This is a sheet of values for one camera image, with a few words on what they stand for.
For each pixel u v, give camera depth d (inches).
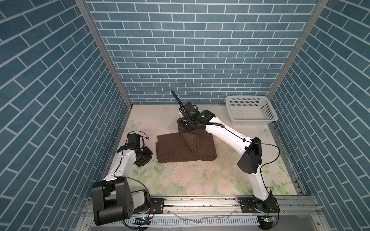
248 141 20.6
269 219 27.8
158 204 29.0
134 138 27.7
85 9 27.8
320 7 27.9
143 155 30.7
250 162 20.3
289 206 29.7
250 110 46.8
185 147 31.7
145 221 28.8
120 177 17.3
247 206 29.0
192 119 24.8
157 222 30.3
